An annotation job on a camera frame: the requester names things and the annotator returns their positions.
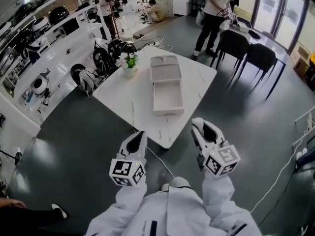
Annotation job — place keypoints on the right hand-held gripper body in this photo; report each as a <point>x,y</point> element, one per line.
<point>222,160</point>

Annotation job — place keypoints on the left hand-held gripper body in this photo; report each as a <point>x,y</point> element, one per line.
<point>128,169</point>

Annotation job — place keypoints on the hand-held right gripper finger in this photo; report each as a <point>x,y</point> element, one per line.
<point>198,141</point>

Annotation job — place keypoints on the white box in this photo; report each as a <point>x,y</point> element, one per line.
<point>165,72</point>

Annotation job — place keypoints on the person's left forearm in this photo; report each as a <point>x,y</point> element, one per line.
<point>129,198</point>

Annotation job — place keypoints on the person's right forearm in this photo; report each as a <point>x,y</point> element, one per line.
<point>217,193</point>

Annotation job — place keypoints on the cardboard box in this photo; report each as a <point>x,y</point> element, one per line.
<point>301,60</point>

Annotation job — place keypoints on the person's left white shoe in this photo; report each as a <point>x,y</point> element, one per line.
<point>165,187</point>

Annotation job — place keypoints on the person's white shoe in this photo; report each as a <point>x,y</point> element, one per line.
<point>179,182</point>
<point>165,187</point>

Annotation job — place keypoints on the person's right white shoe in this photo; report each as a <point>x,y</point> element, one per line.
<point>179,182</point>

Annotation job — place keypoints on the person's white jacket torso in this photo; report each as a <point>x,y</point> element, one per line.
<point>172,215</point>

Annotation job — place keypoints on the white metal rack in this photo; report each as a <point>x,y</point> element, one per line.
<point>306,131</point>

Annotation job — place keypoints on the grey white backpack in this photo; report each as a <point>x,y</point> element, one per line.
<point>85,80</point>

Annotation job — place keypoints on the potted flower plant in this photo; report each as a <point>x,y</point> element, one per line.
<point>129,65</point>

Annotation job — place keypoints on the white power strip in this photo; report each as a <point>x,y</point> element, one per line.
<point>156,43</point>

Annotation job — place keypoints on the black white patterned backpack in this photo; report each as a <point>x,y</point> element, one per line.
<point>121,47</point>
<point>103,60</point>

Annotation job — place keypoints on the white round robot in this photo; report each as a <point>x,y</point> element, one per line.
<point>39,85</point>

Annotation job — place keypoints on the dark table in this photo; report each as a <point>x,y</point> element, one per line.
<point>278,48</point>

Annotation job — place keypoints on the yellow black bin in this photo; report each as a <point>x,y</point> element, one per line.
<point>311,70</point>

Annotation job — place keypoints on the white shelf unit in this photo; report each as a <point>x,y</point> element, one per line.
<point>59,50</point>

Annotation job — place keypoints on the red coat stand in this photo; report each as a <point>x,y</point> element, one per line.
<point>114,16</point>

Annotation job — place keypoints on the black monitor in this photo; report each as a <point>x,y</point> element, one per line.
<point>71,26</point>

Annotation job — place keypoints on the white black helmet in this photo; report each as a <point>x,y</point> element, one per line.
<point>40,24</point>

